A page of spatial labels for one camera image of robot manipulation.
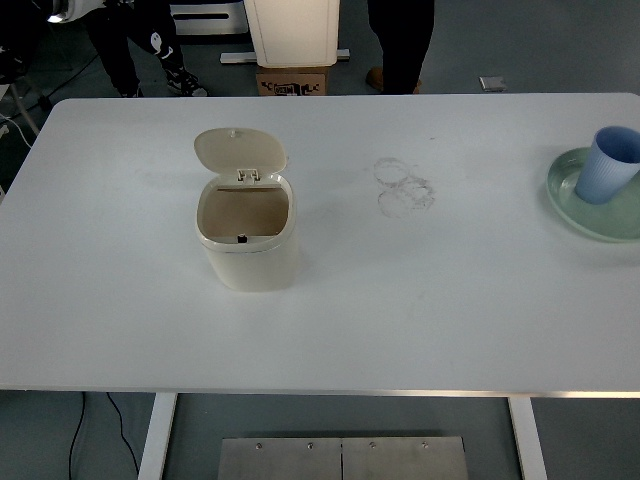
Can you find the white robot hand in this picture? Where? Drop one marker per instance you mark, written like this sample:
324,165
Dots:
77,10

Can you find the cream lidded trash bin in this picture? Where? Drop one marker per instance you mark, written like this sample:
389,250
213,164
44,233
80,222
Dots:
250,270

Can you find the small white side table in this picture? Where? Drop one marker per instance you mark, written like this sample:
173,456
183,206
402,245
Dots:
27,105

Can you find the white device with dark slot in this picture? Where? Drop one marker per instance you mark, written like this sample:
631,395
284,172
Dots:
210,27

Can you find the tall white cabinet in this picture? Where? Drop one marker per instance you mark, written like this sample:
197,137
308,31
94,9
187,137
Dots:
295,35

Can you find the printed cardboard box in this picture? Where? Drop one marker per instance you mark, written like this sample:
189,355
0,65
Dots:
290,80

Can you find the grey floor socket box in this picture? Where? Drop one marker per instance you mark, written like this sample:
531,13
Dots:
492,85

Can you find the white table leg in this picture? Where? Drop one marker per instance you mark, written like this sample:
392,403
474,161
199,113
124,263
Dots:
157,440
527,440

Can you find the grey metal plate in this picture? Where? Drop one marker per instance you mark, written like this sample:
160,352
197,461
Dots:
405,462
280,462

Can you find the blue ribbed cup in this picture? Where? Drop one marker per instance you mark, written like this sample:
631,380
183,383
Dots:
600,175

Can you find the pale green plate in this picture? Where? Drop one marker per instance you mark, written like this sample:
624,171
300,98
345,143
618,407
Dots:
600,225

